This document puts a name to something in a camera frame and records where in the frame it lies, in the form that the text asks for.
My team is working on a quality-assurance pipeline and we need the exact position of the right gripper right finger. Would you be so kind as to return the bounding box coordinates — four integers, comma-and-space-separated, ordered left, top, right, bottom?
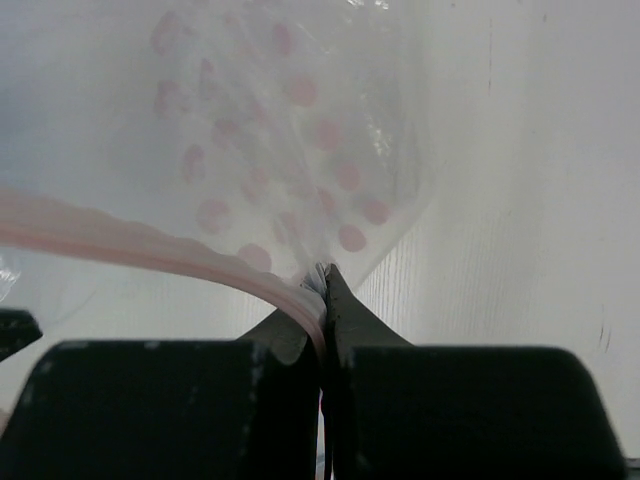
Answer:
323, 267, 628, 479

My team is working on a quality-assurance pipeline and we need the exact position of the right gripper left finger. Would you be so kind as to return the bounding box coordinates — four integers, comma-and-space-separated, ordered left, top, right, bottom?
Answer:
1, 311, 320, 479

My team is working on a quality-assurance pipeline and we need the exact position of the clear pink-dotted zip bag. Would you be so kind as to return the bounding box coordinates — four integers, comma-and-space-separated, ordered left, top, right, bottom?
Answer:
1, 1, 435, 353

